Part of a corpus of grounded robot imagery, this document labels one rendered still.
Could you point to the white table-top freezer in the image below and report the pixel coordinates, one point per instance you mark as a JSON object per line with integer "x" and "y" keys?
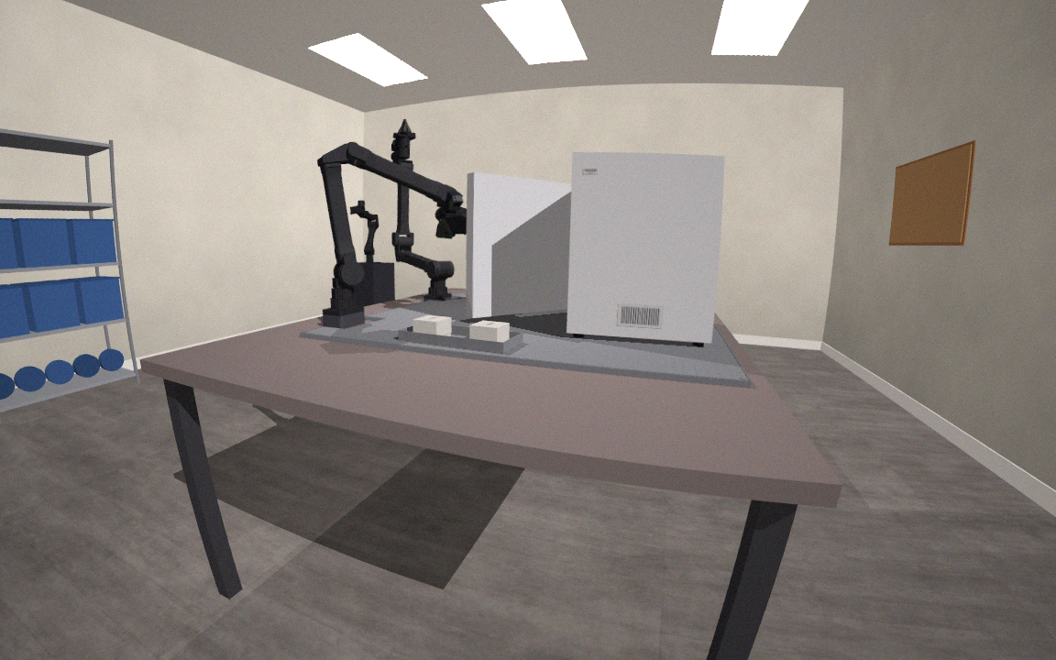
{"x": 643, "y": 259}

